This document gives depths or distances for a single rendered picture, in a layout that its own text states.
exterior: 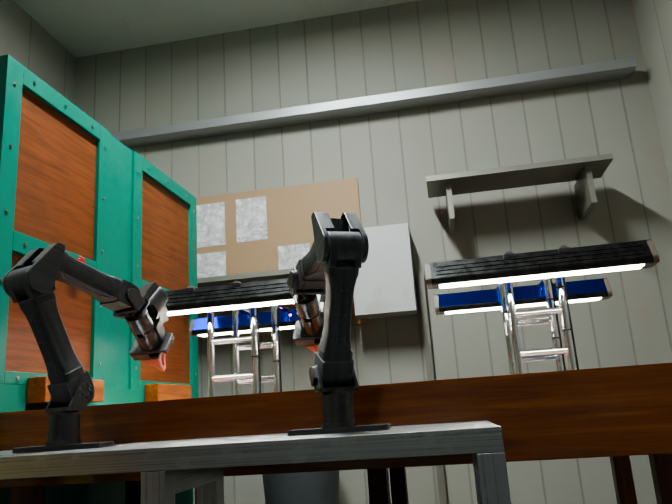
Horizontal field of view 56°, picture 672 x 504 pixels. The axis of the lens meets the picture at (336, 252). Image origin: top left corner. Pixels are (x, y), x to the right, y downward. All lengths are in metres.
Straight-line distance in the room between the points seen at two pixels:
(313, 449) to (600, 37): 3.87
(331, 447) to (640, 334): 3.10
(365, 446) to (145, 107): 4.01
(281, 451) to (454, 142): 3.29
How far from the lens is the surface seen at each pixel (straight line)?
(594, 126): 4.32
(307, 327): 1.54
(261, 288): 1.91
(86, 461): 1.26
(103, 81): 5.12
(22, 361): 2.01
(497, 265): 1.83
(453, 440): 1.08
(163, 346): 1.70
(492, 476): 1.09
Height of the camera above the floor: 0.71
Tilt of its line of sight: 14 degrees up
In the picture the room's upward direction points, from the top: 4 degrees counter-clockwise
